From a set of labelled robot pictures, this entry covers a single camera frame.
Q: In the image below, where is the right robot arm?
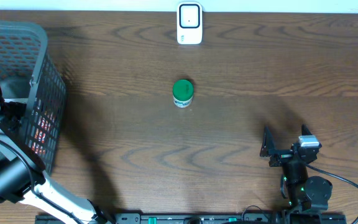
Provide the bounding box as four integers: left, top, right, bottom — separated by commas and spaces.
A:
260, 125, 333, 223

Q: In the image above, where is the right black cable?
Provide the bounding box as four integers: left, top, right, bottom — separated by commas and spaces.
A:
305, 163, 358, 224

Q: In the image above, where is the grey plastic basket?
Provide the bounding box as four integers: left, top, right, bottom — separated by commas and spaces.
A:
0, 21, 67, 173

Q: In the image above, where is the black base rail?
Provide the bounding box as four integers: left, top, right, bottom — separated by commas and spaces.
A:
35, 212, 347, 224

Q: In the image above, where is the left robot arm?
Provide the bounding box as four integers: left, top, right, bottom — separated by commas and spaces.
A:
0, 86, 116, 223

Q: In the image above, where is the orange Top candy bar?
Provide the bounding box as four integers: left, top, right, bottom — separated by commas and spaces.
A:
30, 99, 57, 156

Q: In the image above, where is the green lidded jar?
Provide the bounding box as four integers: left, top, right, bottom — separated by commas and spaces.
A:
172, 79, 194, 108

